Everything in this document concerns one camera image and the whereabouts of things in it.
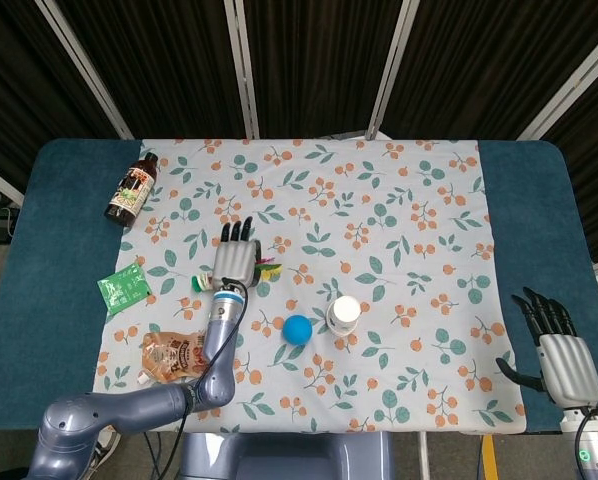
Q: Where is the fruit leaf print tablecloth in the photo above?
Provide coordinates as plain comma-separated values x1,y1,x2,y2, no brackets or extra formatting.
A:
92,137,530,434

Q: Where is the blue rubber ball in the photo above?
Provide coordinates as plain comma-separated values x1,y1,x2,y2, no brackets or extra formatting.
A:
282,315,314,347

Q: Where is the grey robot torso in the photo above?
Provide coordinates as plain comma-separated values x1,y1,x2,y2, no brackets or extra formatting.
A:
178,432,395,480

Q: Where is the yellow green item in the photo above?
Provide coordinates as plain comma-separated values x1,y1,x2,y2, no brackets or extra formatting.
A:
191,256,284,292

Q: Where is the dark folding screen white frame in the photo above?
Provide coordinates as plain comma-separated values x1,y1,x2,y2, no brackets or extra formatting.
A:
0,0,598,281

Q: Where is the white table leg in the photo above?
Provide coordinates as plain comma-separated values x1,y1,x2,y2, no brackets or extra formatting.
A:
417,432,432,480

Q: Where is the floral paper cup stack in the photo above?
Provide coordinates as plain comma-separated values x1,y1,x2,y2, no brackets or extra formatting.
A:
326,295,363,337

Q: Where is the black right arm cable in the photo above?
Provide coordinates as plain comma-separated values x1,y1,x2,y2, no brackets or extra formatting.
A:
575,403,598,474

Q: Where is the teal blue table cover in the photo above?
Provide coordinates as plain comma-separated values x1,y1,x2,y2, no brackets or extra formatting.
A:
0,138,598,434

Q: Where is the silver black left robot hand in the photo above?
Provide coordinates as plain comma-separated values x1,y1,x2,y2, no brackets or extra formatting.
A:
212,216,263,291

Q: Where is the white sneaker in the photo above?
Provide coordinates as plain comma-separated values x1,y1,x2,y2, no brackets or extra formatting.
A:
89,429,124,475

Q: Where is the peanut butter spout pouch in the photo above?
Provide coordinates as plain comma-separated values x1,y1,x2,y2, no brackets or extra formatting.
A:
137,330,215,385

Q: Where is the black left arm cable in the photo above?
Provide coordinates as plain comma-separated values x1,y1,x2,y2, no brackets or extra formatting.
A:
178,281,250,441

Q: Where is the green sachet packet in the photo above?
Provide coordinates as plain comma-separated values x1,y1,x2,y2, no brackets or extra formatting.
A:
97,263,152,316

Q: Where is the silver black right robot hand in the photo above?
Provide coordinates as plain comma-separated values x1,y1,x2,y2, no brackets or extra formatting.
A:
496,286,598,409

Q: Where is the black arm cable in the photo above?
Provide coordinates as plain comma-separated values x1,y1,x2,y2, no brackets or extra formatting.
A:
178,281,250,441
575,403,598,474

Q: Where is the dark brown sauce bottle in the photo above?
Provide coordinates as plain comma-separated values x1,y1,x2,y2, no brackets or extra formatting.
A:
103,152,160,230

